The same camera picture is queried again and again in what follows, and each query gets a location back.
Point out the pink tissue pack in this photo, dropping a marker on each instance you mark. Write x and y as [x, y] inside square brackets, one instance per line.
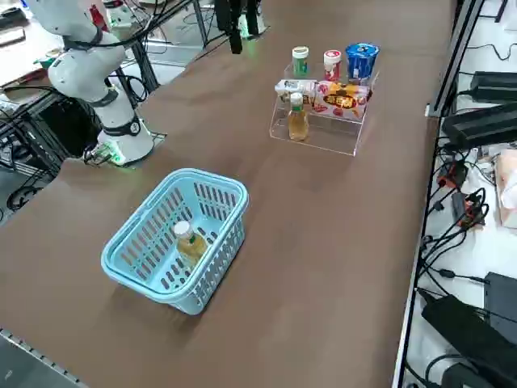
[507, 190]

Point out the red and white canister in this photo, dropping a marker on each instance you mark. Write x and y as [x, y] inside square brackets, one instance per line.
[332, 64]

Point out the juice bottle with white cap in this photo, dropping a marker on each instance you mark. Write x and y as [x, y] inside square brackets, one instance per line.
[298, 125]
[190, 248]

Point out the white biscuit packet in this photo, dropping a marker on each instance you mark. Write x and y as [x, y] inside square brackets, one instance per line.
[291, 87]

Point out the long black power adapter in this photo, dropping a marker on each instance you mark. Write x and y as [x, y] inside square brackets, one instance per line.
[480, 125]

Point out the black box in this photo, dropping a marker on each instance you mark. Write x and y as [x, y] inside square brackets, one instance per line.
[503, 295]

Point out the strawberry print snack bag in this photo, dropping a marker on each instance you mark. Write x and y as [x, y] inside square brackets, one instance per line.
[339, 101]

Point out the red and black plug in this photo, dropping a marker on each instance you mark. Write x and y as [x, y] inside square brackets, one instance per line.
[470, 210]
[452, 175]

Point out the light blue plastic basket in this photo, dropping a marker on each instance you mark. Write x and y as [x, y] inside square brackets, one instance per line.
[192, 303]

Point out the blue snack cup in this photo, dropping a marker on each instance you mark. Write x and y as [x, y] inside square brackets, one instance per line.
[361, 62]

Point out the clear acrylic tiered shelf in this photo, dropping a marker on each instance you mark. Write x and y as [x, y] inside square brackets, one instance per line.
[323, 137]

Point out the black metal frame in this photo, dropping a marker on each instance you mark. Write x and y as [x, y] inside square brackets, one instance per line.
[60, 121]

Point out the aluminium profile post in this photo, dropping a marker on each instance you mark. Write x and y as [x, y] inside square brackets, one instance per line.
[453, 60]

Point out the green and white canister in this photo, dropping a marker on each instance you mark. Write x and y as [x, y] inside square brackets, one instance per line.
[300, 60]

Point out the white corner bracket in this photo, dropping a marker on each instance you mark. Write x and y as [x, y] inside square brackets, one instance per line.
[433, 110]

